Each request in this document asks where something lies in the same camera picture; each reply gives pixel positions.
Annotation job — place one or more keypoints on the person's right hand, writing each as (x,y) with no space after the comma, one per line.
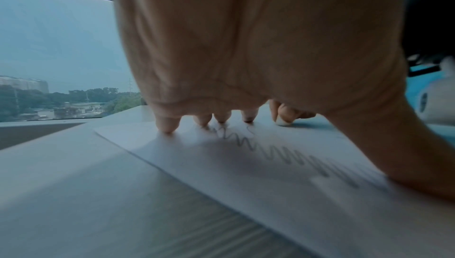
(289,113)

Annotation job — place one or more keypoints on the person's left hand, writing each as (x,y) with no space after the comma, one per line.
(266,40)

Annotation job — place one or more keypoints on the white eraser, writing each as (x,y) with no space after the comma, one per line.
(284,122)

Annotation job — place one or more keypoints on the white paper sheet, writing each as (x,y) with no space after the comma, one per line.
(249,189)

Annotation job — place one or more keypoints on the grey window sill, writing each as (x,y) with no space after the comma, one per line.
(35,130)

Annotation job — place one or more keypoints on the black right wrist camera band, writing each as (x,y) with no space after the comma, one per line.
(437,102)

